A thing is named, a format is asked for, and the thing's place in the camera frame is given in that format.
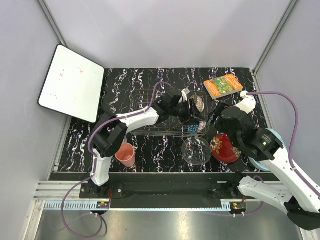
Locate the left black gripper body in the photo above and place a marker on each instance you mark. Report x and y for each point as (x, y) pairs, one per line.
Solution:
(182, 110)

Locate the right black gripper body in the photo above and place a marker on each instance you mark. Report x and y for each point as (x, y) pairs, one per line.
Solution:
(221, 125)

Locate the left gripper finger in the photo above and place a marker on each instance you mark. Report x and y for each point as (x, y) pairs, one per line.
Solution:
(197, 117)
(195, 101)

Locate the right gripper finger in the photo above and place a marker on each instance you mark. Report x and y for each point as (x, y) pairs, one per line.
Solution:
(222, 106)
(212, 118)

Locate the red white patterned bowl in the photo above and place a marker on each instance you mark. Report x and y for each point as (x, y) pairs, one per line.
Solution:
(202, 105)

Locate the blue triangle pattern bowl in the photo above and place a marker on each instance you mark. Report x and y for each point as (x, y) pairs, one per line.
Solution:
(197, 127)

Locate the red floral plate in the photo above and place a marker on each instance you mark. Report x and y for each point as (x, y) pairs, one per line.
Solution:
(223, 150)

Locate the clear glass plate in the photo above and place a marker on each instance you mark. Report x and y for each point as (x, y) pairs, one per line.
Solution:
(196, 151)

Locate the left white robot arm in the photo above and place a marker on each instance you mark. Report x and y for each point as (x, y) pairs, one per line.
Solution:
(109, 133)

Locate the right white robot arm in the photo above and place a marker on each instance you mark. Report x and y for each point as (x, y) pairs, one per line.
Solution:
(301, 200)

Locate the orange green book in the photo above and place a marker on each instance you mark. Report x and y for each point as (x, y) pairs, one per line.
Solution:
(223, 86)

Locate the pink plastic cup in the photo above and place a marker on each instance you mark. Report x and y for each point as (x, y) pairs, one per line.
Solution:
(126, 155)

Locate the white board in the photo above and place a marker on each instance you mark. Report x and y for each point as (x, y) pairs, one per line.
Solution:
(72, 85)

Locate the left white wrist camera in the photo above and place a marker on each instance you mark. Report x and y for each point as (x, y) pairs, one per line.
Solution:
(184, 94)

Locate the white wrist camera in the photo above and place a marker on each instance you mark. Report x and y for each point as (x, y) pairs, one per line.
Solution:
(248, 102)
(184, 94)

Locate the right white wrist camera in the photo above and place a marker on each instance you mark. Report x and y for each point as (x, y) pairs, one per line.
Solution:
(248, 102)

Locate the wire dish rack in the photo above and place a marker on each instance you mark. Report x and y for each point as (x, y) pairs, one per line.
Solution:
(172, 127)

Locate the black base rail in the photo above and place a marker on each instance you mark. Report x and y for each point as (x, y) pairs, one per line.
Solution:
(156, 191)

